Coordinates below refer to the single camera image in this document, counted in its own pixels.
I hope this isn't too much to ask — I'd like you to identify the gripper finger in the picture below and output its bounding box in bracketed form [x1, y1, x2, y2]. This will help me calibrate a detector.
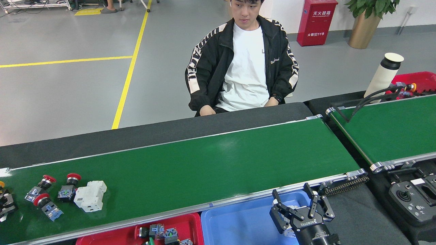
[0, 192, 18, 222]

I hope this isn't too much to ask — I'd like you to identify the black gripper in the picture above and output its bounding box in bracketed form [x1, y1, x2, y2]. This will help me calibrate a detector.
[269, 183, 341, 245]

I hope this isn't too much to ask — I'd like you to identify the red push button switch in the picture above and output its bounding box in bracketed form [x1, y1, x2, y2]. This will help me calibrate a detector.
[25, 175, 57, 203]
[57, 173, 82, 202]
[163, 227, 180, 245]
[134, 224, 165, 240]
[33, 193, 64, 222]

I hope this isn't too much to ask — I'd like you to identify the blue plastic tray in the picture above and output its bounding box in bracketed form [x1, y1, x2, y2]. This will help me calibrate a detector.
[200, 190, 322, 245]

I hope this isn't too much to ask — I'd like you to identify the red plastic tray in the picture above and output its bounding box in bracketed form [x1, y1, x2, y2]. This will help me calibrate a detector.
[76, 213, 205, 245]

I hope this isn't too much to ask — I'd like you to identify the green conveyor belt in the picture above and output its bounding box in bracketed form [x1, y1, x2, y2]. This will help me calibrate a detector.
[0, 114, 370, 245]
[325, 94, 436, 174]

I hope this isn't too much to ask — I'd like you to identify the black joystick controller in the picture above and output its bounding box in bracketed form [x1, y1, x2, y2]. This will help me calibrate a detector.
[388, 170, 436, 227]

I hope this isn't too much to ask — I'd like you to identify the person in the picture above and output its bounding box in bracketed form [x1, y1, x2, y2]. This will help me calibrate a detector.
[185, 0, 299, 117]

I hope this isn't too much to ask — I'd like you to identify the white insulated bottle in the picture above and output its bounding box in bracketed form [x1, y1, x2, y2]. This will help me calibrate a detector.
[363, 52, 405, 103]

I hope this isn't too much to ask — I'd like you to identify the red plastic bin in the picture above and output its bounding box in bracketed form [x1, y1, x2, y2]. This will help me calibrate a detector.
[385, 71, 436, 99]

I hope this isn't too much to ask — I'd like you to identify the potted plant in gold pot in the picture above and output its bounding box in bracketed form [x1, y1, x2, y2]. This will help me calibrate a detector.
[344, 0, 401, 49]

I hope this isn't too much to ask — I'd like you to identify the red fire extinguisher box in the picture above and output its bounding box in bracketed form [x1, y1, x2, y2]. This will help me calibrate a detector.
[296, 0, 339, 47]

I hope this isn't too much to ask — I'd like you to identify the white metal rack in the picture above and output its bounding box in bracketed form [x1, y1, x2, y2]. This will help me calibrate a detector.
[0, 0, 73, 14]

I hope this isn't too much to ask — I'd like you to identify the person's foot in slipper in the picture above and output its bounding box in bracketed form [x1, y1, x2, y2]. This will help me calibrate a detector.
[100, 0, 119, 14]

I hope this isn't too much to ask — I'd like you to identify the black drive chain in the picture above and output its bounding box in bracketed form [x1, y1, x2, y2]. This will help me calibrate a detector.
[318, 175, 370, 197]

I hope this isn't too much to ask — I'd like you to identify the black cable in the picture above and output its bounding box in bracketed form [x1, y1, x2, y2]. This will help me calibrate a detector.
[332, 83, 407, 124]

